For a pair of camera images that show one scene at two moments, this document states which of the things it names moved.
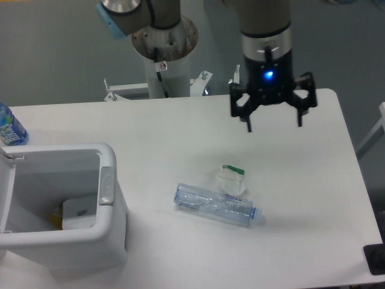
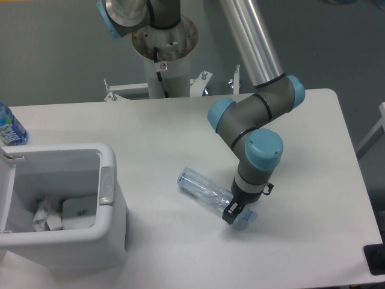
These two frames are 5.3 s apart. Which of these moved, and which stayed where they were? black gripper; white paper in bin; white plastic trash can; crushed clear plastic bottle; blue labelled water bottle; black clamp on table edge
Moved: black gripper; crushed clear plastic bottle
Stayed: white paper in bin; black clamp on table edge; blue labelled water bottle; white plastic trash can
